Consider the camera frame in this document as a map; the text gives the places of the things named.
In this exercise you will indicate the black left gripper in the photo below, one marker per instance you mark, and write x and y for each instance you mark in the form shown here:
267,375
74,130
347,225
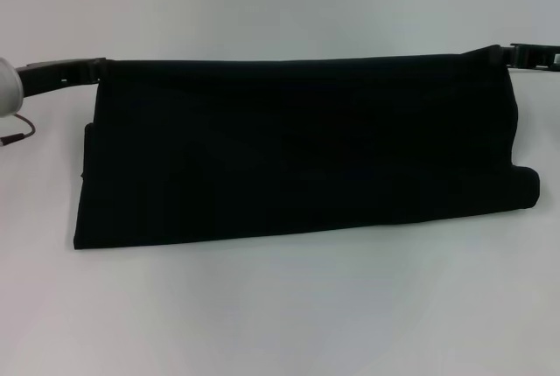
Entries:
52,72

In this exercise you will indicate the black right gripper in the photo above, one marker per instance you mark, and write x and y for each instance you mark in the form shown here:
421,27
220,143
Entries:
534,57

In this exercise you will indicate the black shirt with white lettering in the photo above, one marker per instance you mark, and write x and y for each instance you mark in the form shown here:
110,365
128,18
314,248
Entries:
306,153

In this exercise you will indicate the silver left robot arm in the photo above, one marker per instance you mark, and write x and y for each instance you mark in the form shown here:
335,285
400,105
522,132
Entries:
9,87

